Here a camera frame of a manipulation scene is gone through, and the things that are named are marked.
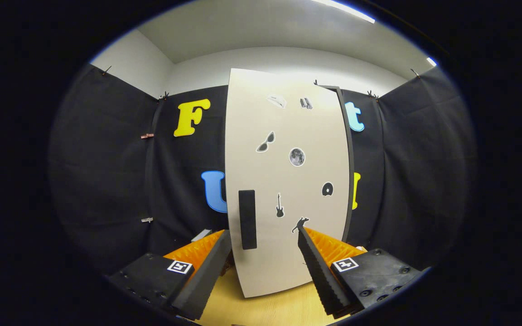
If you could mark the long ceiling light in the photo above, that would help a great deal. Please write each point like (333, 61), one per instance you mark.
(351, 11)

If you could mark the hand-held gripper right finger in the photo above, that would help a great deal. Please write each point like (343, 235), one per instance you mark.
(321, 274)

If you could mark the beige cabinet door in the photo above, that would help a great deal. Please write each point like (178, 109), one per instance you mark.
(261, 181)

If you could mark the short ceiling light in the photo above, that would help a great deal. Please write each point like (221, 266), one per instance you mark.
(432, 61)

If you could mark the black backdrop cloth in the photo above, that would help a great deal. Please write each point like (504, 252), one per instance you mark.
(107, 181)

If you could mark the brown book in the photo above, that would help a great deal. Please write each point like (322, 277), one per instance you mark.
(230, 262)

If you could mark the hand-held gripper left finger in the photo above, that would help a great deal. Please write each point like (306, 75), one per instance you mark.
(206, 275)

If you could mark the grey cabinet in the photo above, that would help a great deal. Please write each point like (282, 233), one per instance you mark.
(351, 154)

